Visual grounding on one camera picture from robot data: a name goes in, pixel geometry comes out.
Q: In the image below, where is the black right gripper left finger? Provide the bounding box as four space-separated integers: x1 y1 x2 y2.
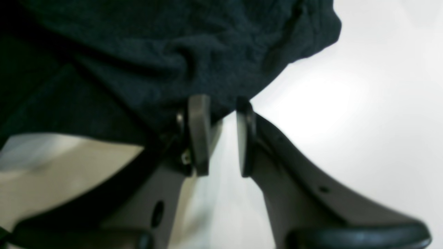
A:
10 94 211 249

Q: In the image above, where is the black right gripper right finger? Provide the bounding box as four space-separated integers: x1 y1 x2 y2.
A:
236 98 432 249

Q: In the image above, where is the black t-shirt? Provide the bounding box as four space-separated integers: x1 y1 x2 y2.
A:
0 0 342 148

